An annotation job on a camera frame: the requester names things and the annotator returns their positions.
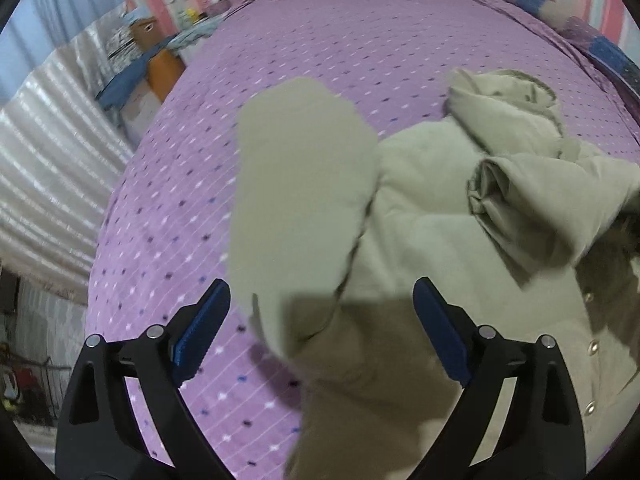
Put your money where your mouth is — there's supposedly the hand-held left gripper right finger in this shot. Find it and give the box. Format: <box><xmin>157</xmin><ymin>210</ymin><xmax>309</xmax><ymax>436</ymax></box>
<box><xmin>412</xmin><ymin>277</ymin><xmax>587</xmax><ymax>480</ymax></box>

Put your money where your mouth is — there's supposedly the purple dotted bed sheet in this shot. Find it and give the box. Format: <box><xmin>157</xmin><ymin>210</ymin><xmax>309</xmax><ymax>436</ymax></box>
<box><xmin>86</xmin><ymin>0</ymin><xmax>640</xmax><ymax>480</ymax></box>

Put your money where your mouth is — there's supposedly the cardboard box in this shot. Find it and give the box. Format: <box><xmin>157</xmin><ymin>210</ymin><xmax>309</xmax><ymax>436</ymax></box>
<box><xmin>128</xmin><ymin>17</ymin><xmax>164</xmax><ymax>52</ymax></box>

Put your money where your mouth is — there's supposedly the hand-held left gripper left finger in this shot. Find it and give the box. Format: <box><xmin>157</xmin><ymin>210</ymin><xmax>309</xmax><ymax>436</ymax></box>
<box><xmin>55</xmin><ymin>279</ymin><xmax>236</xmax><ymax>480</ymax></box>

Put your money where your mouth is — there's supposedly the orange cabinet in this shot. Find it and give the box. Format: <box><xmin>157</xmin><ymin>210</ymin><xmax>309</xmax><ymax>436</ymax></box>
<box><xmin>146</xmin><ymin>49</ymin><xmax>184</xmax><ymax>104</ymax></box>

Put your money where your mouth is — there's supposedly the beige padded coat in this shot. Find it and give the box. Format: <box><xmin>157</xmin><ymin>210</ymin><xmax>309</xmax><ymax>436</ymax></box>
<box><xmin>227</xmin><ymin>67</ymin><xmax>640</xmax><ymax>480</ymax></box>

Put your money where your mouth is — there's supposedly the silver white curtain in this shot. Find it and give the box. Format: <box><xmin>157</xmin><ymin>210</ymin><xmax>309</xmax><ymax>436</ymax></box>
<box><xmin>0</xmin><ymin>24</ymin><xmax>137</xmax><ymax>307</ymax></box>

